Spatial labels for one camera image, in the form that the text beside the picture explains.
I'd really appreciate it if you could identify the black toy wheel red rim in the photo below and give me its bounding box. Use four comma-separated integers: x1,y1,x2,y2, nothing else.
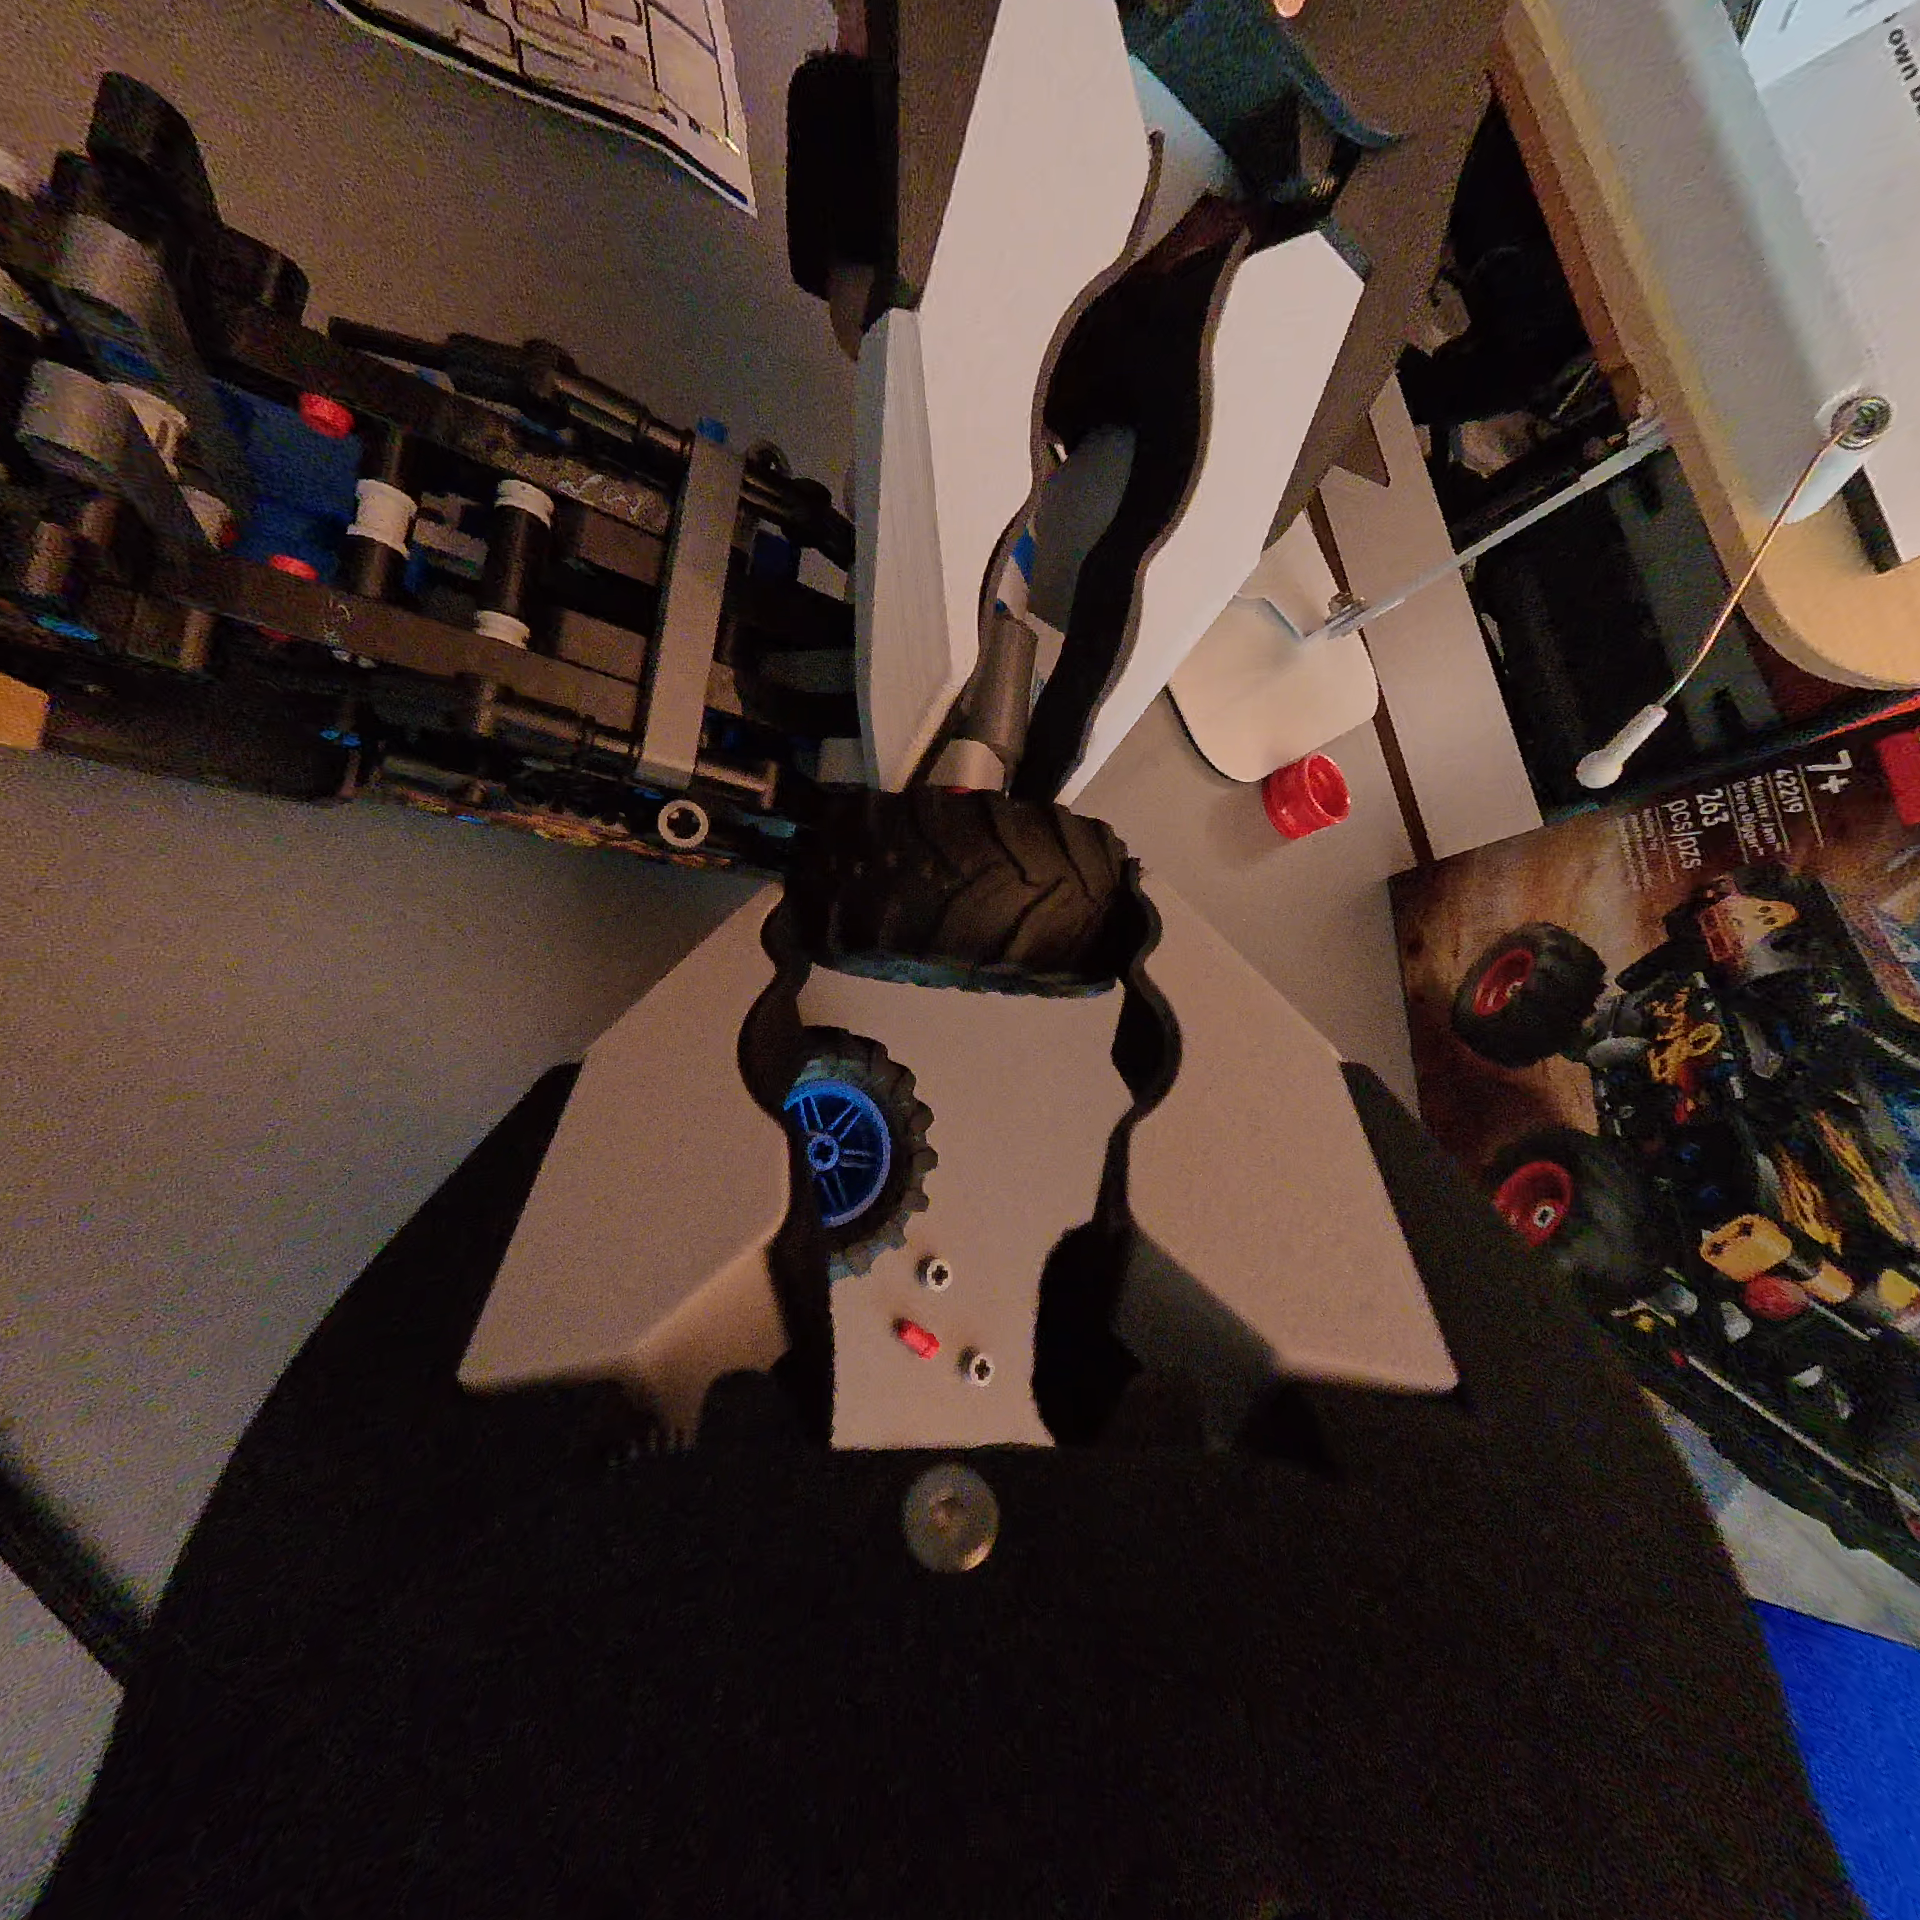
794,787,1150,993

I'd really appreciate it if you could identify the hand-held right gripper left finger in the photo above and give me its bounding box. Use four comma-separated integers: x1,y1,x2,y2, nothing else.
456,884,837,1450

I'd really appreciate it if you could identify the grey desk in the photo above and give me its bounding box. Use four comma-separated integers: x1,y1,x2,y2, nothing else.
0,0,1772,1920

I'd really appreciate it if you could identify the black toy wheel blue rim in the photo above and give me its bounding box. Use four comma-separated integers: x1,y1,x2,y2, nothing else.
780,1027,940,1279

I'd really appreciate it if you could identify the raised white wooden-edged platform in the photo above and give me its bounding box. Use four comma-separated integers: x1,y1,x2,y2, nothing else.
1499,0,1920,692

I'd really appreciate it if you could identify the white base metal stand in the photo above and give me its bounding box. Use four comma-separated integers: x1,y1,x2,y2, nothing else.
1161,420,1673,787

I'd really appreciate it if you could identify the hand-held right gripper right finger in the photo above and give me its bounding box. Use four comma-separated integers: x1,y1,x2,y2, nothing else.
1033,883,1460,1450

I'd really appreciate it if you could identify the printed toy truck box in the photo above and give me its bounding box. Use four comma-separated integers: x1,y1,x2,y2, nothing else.
1386,705,1920,1584

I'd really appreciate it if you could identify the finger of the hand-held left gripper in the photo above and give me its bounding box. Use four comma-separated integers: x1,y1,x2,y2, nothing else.
1015,228,1374,811
852,0,1170,795

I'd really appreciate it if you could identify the toy brick monster truck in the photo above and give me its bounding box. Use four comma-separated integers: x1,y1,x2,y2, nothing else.
0,72,1052,881

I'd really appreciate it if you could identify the blue storage bin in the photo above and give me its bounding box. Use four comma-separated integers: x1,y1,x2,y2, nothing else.
1753,1597,1920,1920

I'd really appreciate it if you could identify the white sticker sheet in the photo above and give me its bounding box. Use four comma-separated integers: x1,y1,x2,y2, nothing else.
321,0,760,212

